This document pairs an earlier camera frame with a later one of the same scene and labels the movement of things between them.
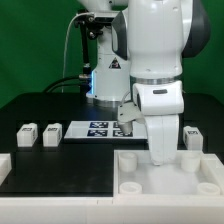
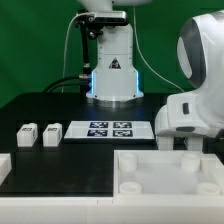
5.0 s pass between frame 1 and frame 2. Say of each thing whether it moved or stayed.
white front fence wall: stayed
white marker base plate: stayed
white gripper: moved
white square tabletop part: stayed
